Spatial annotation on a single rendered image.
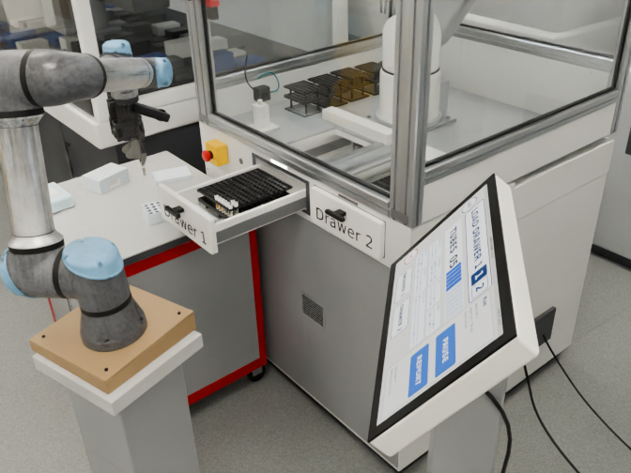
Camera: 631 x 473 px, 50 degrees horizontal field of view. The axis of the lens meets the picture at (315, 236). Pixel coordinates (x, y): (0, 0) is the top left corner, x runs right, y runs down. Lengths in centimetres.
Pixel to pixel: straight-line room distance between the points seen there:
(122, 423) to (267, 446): 86
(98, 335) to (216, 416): 103
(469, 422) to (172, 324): 72
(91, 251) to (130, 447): 49
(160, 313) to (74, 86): 56
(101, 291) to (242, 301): 90
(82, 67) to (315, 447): 149
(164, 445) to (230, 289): 68
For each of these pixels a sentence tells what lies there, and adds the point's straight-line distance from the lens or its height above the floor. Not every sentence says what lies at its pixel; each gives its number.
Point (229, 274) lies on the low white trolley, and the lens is 226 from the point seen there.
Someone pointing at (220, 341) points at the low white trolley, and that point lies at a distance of 238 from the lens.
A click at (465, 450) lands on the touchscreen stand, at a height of 77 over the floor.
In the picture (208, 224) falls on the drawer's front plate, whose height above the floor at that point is 91.
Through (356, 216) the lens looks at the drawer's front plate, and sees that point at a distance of 180.
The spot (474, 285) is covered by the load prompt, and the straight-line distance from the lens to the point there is 114.
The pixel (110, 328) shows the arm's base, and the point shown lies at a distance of 158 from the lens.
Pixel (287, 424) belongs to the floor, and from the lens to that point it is 248.
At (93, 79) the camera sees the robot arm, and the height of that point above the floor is 137.
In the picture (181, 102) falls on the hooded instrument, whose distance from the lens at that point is 277.
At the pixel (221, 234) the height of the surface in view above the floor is 86.
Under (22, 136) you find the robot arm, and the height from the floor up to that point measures 127.
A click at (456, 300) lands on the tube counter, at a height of 112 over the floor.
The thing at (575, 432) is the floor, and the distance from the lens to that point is 258.
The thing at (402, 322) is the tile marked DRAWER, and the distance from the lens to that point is 127.
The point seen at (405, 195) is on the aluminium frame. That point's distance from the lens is 166.
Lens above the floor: 178
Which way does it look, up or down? 31 degrees down
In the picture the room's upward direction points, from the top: 2 degrees counter-clockwise
